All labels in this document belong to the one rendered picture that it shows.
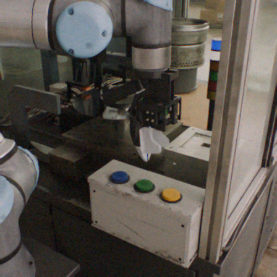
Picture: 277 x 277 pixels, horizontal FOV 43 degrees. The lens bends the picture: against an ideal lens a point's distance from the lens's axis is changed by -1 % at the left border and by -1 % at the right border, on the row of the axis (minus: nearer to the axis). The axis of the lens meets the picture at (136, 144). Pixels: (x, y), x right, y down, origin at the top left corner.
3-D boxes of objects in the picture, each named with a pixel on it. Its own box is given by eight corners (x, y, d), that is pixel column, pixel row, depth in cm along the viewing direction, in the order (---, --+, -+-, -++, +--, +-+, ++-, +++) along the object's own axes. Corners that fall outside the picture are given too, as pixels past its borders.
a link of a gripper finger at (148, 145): (157, 172, 74) (157, 132, 70) (134, 165, 77) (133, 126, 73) (164, 166, 77) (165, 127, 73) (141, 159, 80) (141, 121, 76)
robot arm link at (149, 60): (123, 47, 66) (146, 39, 72) (124, 70, 68) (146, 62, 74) (159, 51, 62) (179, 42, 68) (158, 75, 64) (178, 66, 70)
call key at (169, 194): (182, 198, 80) (183, 191, 79) (174, 208, 77) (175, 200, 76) (167, 193, 81) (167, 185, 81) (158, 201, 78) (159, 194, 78)
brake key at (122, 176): (131, 180, 86) (130, 173, 85) (121, 188, 83) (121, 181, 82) (117, 175, 88) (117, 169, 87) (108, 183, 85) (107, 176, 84)
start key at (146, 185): (156, 189, 83) (156, 182, 82) (146, 197, 80) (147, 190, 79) (141, 183, 85) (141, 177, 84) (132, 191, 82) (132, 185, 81)
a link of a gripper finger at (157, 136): (164, 166, 77) (165, 127, 73) (141, 159, 80) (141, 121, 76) (171, 159, 79) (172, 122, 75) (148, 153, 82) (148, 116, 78)
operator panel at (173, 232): (206, 241, 87) (212, 191, 80) (187, 269, 79) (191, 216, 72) (114, 204, 101) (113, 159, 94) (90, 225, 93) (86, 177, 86)
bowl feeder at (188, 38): (211, 86, 199) (218, 20, 183) (188, 102, 176) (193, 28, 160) (164, 78, 214) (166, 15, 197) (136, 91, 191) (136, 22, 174)
